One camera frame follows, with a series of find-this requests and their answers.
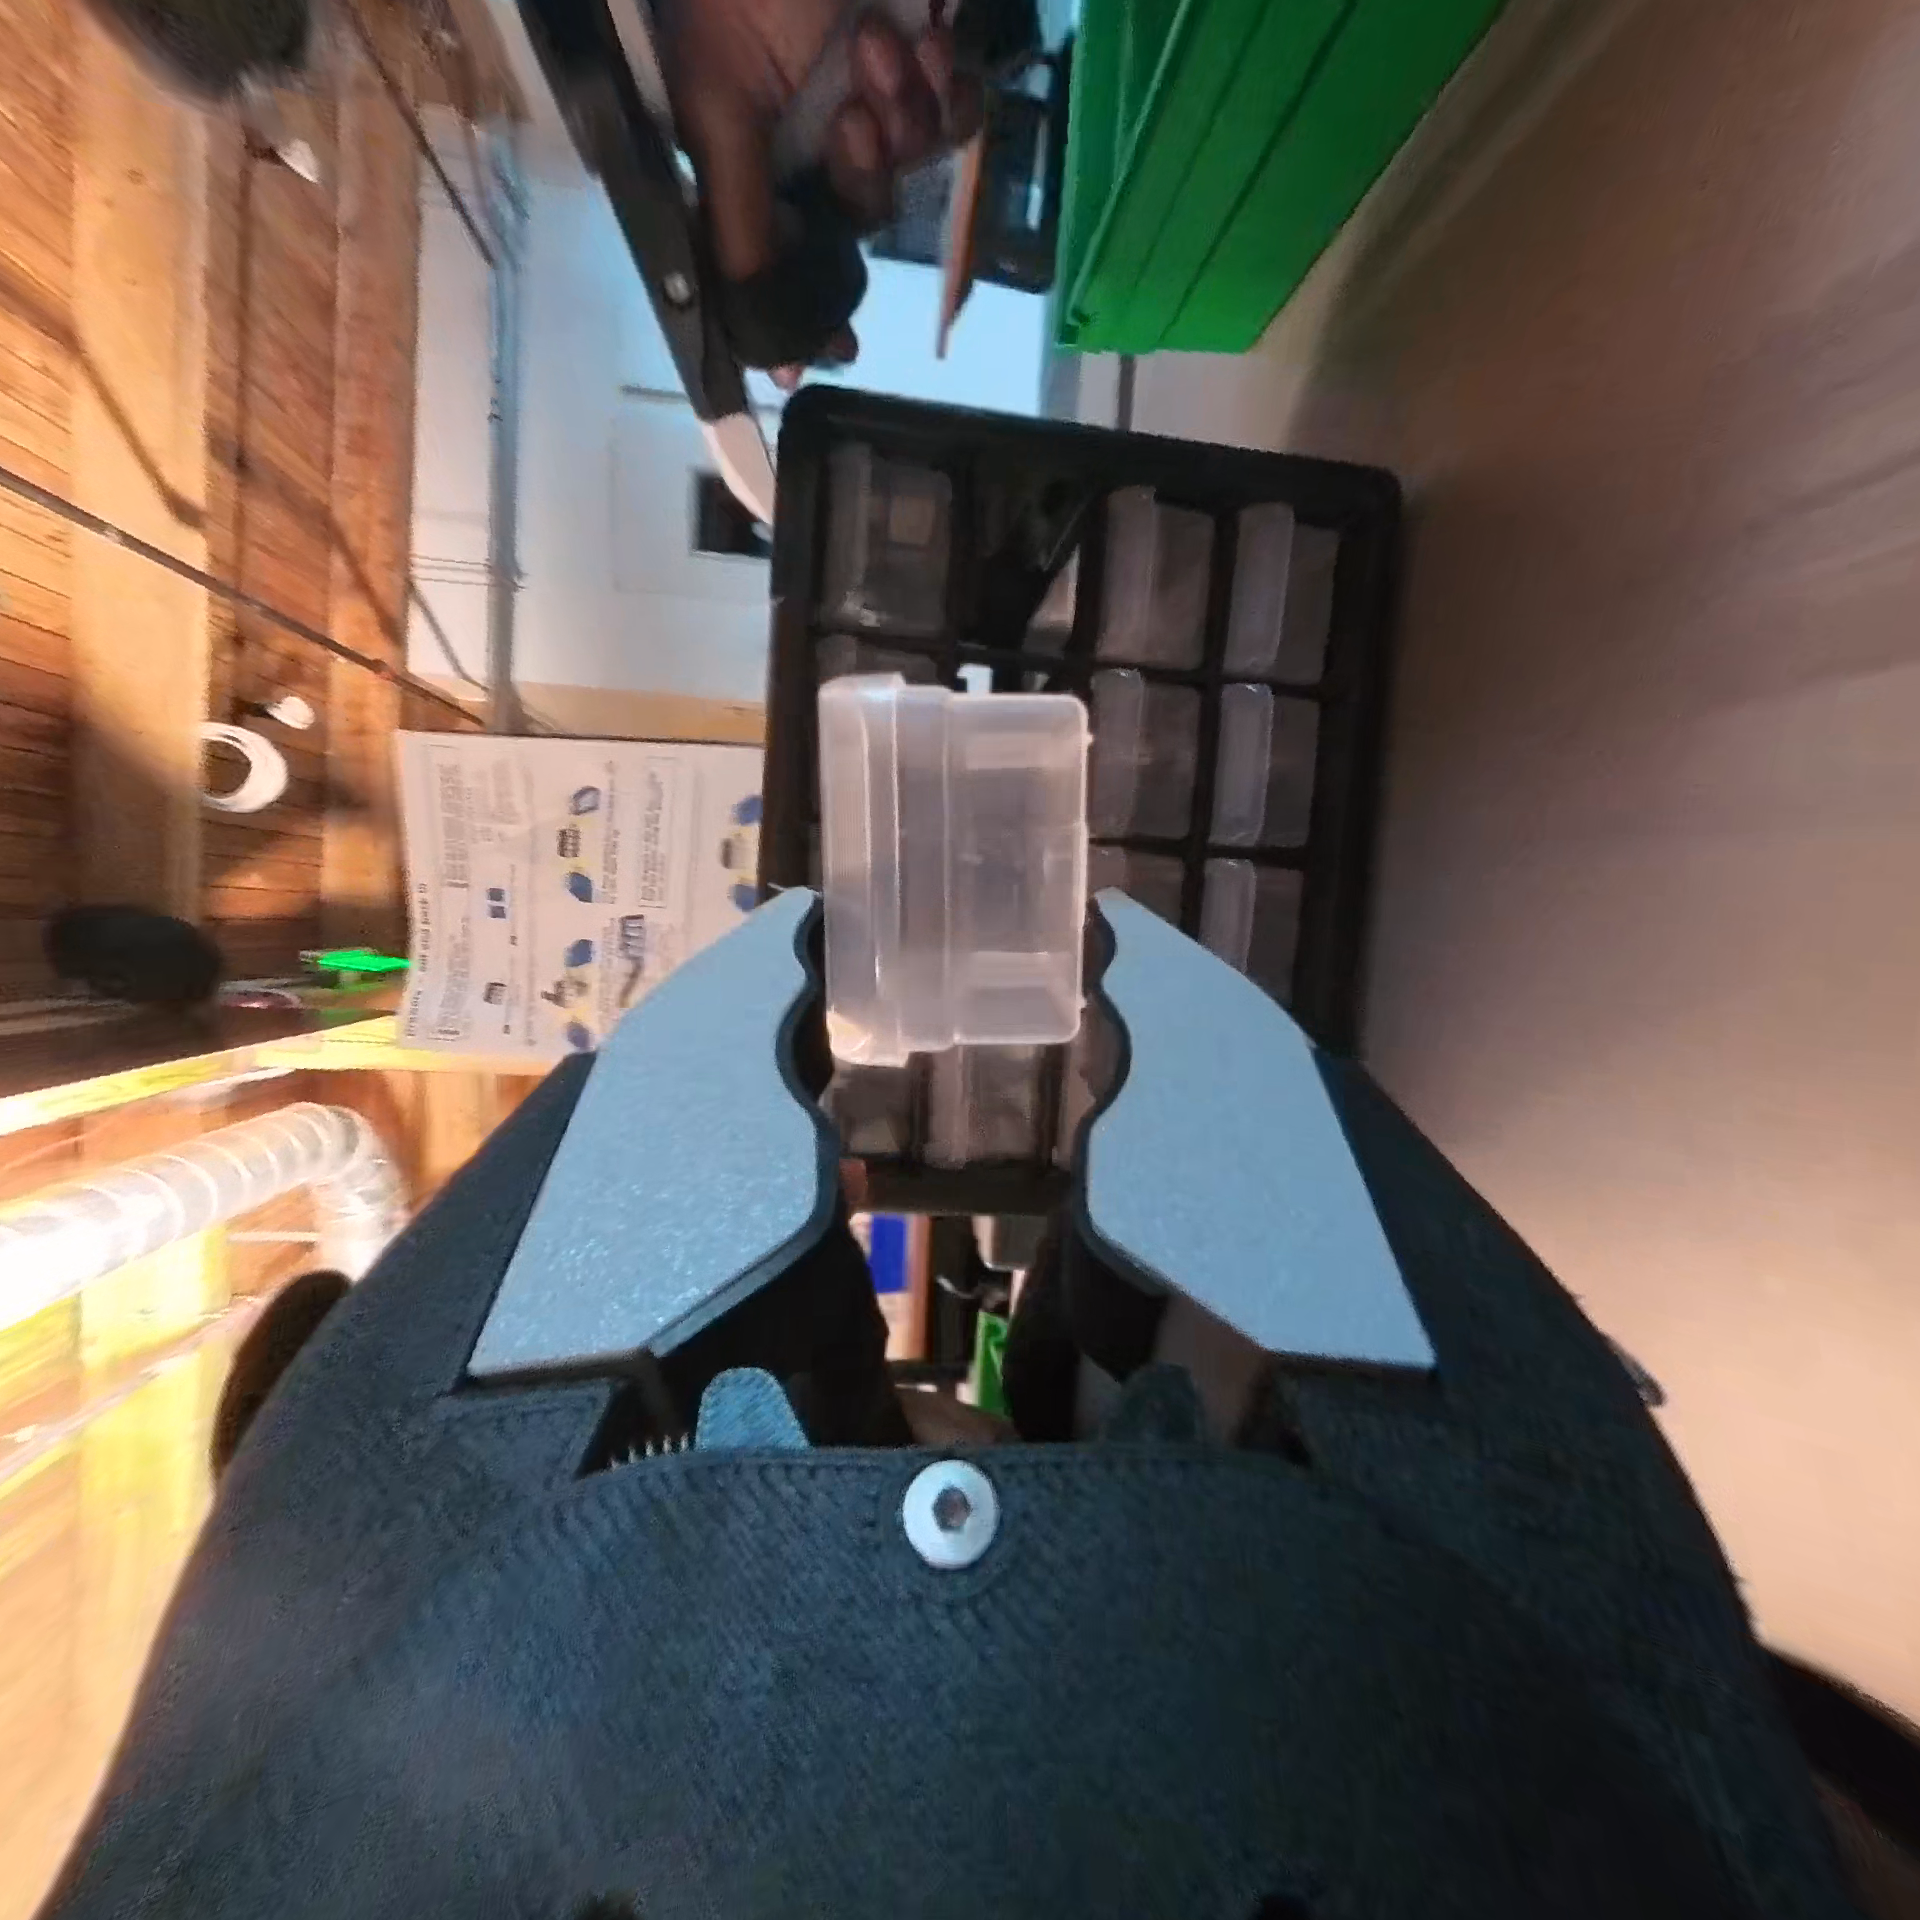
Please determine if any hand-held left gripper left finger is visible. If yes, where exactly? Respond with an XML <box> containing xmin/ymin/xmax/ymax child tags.
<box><xmin>467</xmin><ymin>888</ymin><xmax>840</xmax><ymax>1377</ymax></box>

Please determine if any clear plastic drawer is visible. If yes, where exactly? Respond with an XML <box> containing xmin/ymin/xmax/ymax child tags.
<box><xmin>818</xmin><ymin>678</ymin><xmax>1090</xmax><ymax>1065</ymax></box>

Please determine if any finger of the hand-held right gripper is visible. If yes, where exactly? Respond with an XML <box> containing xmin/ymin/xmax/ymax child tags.
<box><xmin>691</xmin><ymin>405</ymin><xmax>778</xmax><ymax>532</ymax></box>

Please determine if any instruction poster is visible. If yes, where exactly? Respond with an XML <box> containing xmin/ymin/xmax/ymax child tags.
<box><xmin>397</xmin><ymin>731</ymin><xmax>767</xmax><ymax>1070</ymax></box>

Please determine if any translucent flexible duct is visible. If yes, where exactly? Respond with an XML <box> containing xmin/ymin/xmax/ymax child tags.
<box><xmin>0</xmin><ymin>1099</ymin><xmax>416</xmax><ymax>1292</ymax></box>

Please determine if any green plastic bin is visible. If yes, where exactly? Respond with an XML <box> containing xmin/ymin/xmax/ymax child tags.
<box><xmin>1046</xmin><ymin>0</ymin><xmax>1509</xmax><ymax>356</ymax></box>

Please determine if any person's right hand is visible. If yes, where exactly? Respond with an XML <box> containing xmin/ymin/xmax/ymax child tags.
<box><xmin>659</xmin><ymin>0</ymin><xmax>959</xmax><ymax>287</ymax></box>

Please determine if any white coiled cable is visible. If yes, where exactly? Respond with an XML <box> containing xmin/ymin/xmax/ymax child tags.
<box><xmin>193</xmin><ymin>691</ymin><xmax>317</xmax><ymax>815</ymax></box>

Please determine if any black drawer cabinet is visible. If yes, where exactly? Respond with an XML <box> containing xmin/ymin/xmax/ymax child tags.
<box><xmin>757</xmin><ymin>378</ymin><xmax>1403</xmax><ymax>1217</ymax></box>

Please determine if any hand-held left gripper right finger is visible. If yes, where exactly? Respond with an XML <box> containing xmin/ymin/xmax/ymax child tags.
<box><xmin>1067</xmin><ymin>888</ymin><xmax>1436</xmax><ymax>1372</ymax></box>

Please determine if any instruction sheet on board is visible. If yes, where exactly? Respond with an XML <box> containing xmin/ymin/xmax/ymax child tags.
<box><xmin>514</xmin><ymin>678</ymin><xmax>768</xmax><ymax>746</ymax></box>

